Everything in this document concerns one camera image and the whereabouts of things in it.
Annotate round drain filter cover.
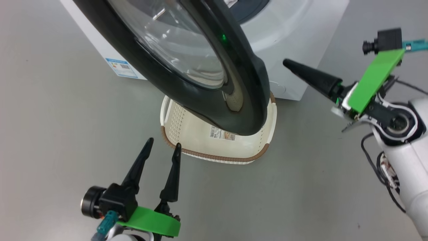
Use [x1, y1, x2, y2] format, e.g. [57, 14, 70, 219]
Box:
[269, 80, 287, 97]

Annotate teal camera cable connector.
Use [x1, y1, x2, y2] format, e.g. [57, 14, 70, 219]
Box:
[402, 39, 428, 52]
[92, 211, 119, 241]

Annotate blue energy label sticker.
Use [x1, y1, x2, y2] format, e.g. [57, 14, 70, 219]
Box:
[105, 58, 138, 79]

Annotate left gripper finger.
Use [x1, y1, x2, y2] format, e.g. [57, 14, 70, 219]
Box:
[121, 137, 154, 194]
[154, 143, 182, 215]

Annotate basket barcode label sticker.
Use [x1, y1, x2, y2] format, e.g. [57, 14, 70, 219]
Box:
[210, 126, 235, 141]

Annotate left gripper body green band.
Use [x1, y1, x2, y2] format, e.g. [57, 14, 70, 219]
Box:
[117, 207, 181, 241]

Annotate cream laundry basket brown rim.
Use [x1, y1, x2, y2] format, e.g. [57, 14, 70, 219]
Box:
[160, 92, 278, 164]

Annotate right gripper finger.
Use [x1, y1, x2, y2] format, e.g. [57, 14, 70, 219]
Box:
[283, 59, 343, 101]

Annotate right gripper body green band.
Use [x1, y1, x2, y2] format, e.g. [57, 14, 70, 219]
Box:
[331, 49, 406, 133]

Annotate white front-load washing machine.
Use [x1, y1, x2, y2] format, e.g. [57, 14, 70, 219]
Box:
[60, 0, 350, 101]

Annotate black glass washing machine door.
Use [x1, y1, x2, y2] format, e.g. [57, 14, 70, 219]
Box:
[72, 0, 271, 136]

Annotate teal left camera cable connector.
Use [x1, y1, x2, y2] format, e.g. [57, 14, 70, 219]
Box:
[92, 211, 119, 241]

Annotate teal right camera cable connector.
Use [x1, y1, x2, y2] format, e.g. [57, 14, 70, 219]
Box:
[402, 39, 428, 52]

